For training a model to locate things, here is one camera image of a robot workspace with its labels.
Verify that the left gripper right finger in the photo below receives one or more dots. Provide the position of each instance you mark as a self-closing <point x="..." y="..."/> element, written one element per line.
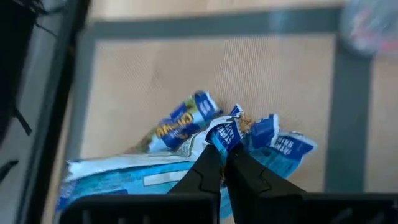
<point x="264" y="202"/>

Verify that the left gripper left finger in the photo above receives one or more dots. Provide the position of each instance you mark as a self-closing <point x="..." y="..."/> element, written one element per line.
<point x="186" y="205"/>

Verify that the dark blue granola bar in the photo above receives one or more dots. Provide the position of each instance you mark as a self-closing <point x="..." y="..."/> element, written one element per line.
<point x="124" y="180"/>
<point x="180" y="124"/>
<point x="286" y="149"/>

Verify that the grey-bordered mesh mat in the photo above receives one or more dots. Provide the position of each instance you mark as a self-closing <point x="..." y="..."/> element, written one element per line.
<point x="155" y="77"/>

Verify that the clear plastic bin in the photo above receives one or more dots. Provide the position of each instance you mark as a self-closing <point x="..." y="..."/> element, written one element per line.
<point x="367" y="18"/>

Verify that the black aluminium frame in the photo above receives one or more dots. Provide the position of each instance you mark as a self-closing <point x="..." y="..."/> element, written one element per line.
<point x="62" y="93"/>

